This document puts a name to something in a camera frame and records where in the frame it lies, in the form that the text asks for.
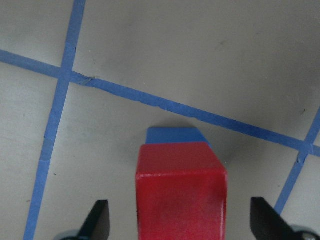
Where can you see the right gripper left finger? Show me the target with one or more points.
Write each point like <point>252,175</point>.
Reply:
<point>96,225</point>

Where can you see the blue block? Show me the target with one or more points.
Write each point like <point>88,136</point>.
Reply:
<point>171,135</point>

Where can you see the red block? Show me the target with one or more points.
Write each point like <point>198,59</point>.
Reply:
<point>181,192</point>

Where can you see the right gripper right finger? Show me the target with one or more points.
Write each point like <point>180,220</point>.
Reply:
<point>267,224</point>

